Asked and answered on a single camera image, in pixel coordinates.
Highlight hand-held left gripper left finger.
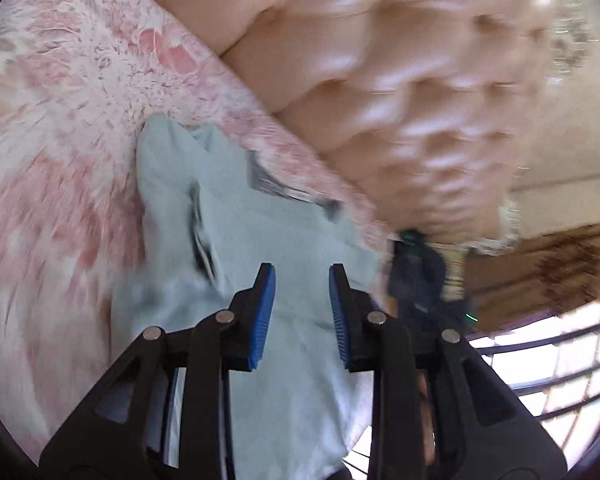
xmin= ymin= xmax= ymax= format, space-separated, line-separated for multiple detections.
xmin=39 ymin=263 xmax=277 ymax=480

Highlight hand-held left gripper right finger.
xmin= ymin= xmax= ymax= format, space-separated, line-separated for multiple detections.
xmin=328 ymin=263 xmax=567 ymax=480

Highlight light blue shirt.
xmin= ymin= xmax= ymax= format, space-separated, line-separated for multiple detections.
xmin=111 ymin=114 xmax=382 ymax=480

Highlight striped cushion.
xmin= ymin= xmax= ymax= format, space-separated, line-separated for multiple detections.
xmin=442 ymin=245 xmax=468 ymax=301

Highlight navy sweatshirt with yellow lining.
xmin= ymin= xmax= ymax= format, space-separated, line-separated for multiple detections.
xmin=387 ymin=230 xmax=448 ymax=311

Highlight brown patterned curtain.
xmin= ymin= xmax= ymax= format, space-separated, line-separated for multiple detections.
xmin=462 ymin=220 xmax=600 ymax=331

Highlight beige tufted leather sofa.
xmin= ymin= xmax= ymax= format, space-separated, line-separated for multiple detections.
xmin=150 ymin=0 xmax=573 ymax=261

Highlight pink floral blanket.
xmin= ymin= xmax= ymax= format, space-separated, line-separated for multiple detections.
xmin=0 ymin=0 xmax=398 ymax=466

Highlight black window frame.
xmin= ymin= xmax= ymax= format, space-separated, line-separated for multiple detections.
xmin=340 ymin=305 xmax=600 ymax=480

